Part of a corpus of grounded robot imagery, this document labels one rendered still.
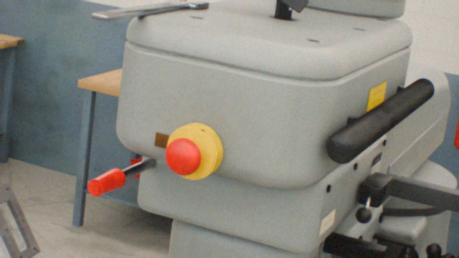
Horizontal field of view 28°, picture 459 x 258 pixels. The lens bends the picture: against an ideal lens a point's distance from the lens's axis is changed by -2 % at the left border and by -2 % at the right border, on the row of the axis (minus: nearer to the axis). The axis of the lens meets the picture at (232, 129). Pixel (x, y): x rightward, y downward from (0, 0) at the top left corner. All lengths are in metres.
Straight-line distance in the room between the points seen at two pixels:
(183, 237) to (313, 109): 0.31
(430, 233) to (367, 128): 0.71
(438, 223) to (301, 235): 0.67
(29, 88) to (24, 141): 0.38
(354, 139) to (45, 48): 5.52
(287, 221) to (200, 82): 0.21
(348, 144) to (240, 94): 0.13
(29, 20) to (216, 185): 5.42
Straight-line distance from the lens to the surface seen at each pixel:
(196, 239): 1.22
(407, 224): 1.65
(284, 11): 1.20
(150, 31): 1.05
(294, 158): 1.01
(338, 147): 1.01
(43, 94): 6.52
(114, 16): 1.01
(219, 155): 1.01
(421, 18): 5.46
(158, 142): 1.05
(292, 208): 1.11
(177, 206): 1.17
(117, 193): 5.55
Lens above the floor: 2.04
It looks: 14 degrees down
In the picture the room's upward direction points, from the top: 8 degrees clockwise
